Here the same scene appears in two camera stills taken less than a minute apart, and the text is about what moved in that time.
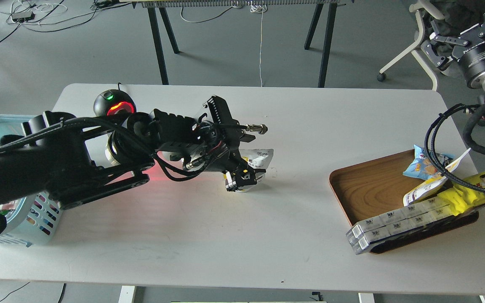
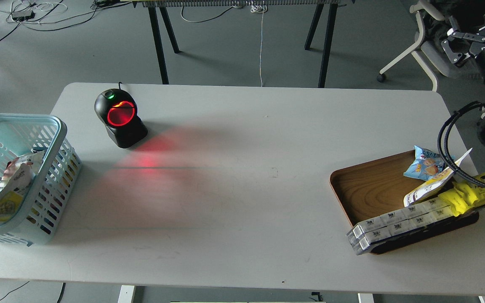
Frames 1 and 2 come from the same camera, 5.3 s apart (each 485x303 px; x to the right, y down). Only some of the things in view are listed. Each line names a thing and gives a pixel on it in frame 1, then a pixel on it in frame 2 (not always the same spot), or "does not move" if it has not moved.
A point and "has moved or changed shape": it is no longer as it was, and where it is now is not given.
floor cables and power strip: (30, 14) does not move
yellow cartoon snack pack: (458, 199) does not move
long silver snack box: (384, 227) does not move
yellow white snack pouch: (259, 158) has moved or changed shape
